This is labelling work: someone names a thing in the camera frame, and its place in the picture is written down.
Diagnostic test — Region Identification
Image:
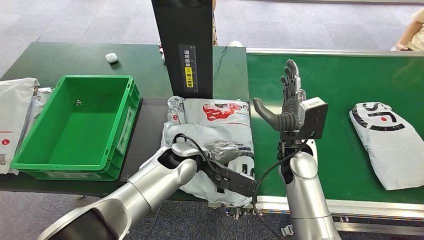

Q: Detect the green conveyor belt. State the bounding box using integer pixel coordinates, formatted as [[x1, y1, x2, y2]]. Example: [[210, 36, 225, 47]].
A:
[[245, 47, 424, 237]]

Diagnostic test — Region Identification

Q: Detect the dark green table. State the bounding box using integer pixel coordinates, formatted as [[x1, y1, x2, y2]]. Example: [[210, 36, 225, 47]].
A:
[[0, 41, 250, 203]]

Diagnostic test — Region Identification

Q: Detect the white package with red print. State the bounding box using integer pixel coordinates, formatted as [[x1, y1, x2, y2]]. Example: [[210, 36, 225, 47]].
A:
[[161, 95, 257, 208]]

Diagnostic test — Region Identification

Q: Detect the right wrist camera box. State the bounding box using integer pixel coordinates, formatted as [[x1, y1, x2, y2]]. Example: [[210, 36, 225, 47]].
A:
[[298, 96, 329, 141]]

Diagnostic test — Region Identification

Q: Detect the grey crumpled package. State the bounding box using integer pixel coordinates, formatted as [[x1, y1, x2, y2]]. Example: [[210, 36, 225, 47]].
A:
[[19, 86, 55, 147]]

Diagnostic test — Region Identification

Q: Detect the thin dark cable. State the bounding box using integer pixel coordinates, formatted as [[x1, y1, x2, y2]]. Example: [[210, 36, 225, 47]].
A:
[[211, 46, 228, 81]]

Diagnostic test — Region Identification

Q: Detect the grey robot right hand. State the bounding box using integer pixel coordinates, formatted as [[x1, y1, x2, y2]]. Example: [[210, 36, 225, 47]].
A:
[[252, 58, 307, 133]]

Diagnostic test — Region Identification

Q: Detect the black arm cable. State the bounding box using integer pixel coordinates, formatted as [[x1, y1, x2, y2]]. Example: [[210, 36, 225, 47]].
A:
[[251, 139, 309, 240], [172, 133, 223, 193]]

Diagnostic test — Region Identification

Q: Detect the green plastic crate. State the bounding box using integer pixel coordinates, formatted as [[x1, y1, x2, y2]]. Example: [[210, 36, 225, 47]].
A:
[[9, 74, 143, 182]]

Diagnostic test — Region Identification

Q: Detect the person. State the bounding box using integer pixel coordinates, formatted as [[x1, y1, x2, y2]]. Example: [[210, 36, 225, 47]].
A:
[[390, 7, 424, 53], [211, 0, 219, 47]]

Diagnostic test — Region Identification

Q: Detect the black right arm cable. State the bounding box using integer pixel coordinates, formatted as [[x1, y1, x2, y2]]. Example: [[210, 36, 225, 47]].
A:
[[251, 139, 309, 240]]

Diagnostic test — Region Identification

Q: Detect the white package with black print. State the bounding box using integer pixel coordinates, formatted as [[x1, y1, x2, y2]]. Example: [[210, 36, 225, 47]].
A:
[[349, 101, 424, 192]]

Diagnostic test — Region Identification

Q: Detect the black inbound scanning machine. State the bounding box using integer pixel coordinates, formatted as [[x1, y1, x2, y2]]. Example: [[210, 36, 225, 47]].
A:
[[119, 0, 251, 184]]

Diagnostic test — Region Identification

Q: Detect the ruler label with yellow patch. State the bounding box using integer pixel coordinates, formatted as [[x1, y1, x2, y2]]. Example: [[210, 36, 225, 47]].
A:
[[178, 43, 199, 94]]

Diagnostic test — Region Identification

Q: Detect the white package with red dot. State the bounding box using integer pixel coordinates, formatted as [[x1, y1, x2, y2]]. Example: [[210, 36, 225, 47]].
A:
[[0, 77, 40, 175]]

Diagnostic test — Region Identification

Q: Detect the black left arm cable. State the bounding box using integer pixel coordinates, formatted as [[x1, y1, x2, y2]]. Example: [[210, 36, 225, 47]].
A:
[[172, 133, 223, 193]]

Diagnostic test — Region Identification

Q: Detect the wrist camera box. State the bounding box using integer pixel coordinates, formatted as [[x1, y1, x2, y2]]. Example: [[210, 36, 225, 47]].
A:
[[200, 158, 258, 199], [298, 96, 329, 141]]

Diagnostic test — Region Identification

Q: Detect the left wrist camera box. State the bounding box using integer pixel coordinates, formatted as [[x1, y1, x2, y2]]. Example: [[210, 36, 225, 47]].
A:
[[200, 158, 258, 199]]

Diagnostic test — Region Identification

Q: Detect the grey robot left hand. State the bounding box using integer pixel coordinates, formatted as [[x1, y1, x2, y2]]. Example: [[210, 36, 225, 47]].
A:
[[202, 140, 255, 164]]

